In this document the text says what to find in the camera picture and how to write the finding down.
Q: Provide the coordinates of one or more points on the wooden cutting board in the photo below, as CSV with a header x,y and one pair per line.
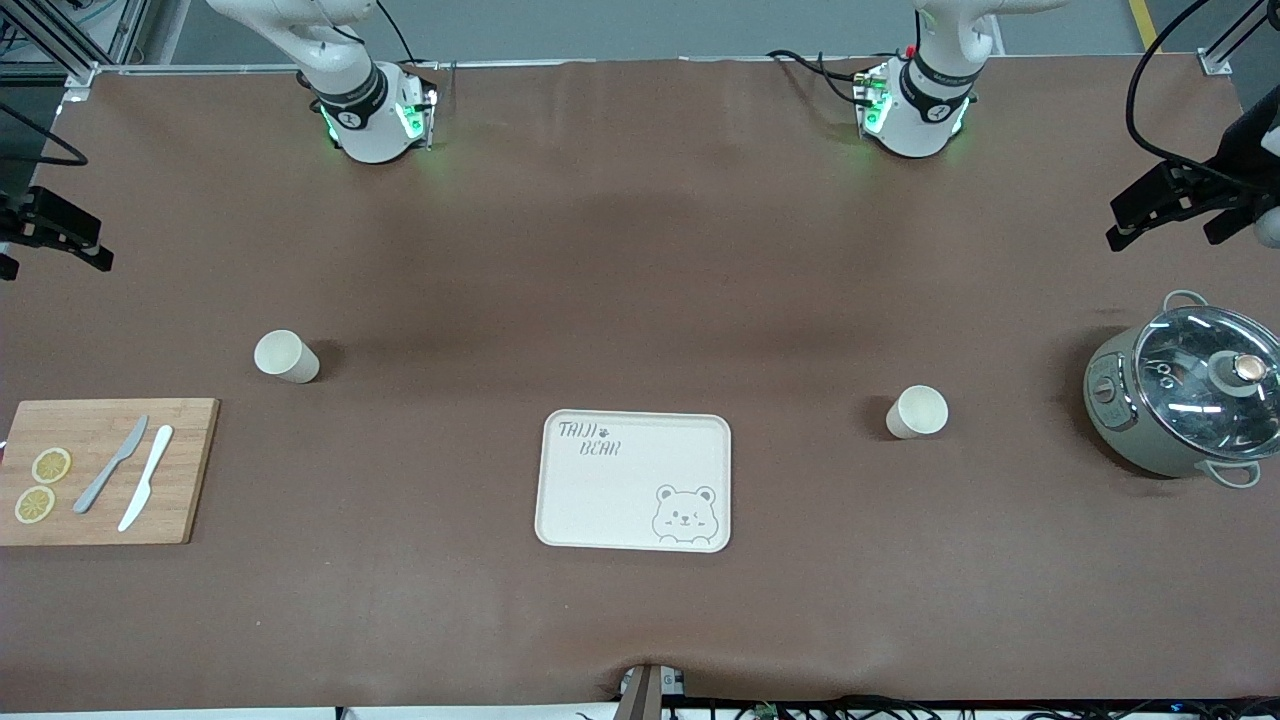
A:
x,y
195,470

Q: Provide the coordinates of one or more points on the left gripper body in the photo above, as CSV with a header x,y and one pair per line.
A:
x,y
1236,165

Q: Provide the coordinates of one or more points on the cream bear print tray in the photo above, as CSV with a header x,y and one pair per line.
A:
x,y
620,510

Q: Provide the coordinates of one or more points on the aluminium frame with struts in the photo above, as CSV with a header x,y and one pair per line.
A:
x,y
80,72

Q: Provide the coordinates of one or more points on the glass pot lid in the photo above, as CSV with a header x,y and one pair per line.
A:
x,y
1190,385

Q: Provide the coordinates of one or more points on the white IKEA cup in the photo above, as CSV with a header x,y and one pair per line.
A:
x,y
920,410
280,352

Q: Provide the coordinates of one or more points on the brown camera mount post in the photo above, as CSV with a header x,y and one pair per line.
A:
x,y
640,695

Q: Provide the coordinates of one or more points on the brown table cover mat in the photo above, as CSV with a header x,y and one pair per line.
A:
x,y
640,250

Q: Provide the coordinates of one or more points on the grey-green electric cooking pot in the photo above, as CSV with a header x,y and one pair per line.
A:
x,y
1115,420

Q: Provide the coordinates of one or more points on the grey plastic knife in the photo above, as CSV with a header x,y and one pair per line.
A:
x,y
110,468

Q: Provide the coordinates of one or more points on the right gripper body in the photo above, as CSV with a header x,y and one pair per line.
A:
x,y
30,218

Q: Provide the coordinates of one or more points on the white plastic knife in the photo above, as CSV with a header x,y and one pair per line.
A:
x,y
147,478

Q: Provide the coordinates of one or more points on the aluminium frame corner bracket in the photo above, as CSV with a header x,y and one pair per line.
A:
x,y
1215,62

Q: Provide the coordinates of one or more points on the lemon slice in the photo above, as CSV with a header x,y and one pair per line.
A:
x,y
35,505
51,466

